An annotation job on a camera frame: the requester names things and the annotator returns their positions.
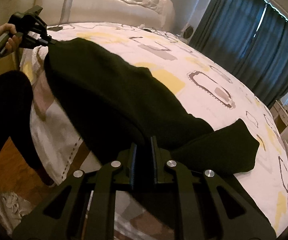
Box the person's left hand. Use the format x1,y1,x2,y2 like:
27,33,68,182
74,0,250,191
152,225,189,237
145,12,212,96
0,23,22,55

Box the white tufted headboard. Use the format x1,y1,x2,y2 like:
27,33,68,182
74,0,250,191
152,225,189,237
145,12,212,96
68,0,175,31

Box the dark blue curtain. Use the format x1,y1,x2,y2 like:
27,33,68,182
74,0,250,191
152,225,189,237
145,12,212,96
189,0,288,107

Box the black pants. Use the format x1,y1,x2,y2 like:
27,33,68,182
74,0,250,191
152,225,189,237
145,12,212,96
44,38,259,174

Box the round black speaker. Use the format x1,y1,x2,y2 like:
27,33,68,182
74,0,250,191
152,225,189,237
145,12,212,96
183,25,194,39

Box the person's black-trousered leg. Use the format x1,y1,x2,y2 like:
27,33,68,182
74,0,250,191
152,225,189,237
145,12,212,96
0,70,54,186

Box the white patterned bed cover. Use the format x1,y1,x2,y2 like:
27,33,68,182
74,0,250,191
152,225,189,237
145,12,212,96
20,22,288,235

